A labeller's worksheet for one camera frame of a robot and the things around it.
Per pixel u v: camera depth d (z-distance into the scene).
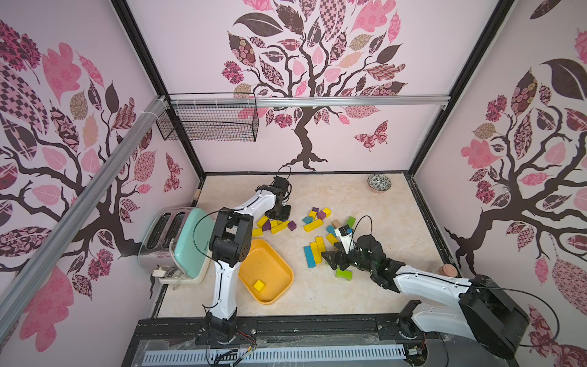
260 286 0.81
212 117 0.95
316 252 0.91
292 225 0.98
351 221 1.01
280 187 0.82
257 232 0.98
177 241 0.75
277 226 0.97
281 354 0.70
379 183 1.14
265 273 0.88
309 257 0.90
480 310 0.42
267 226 0.98
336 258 0.74
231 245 0.56
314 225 1.00
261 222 0.98
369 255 0.65
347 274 0.85
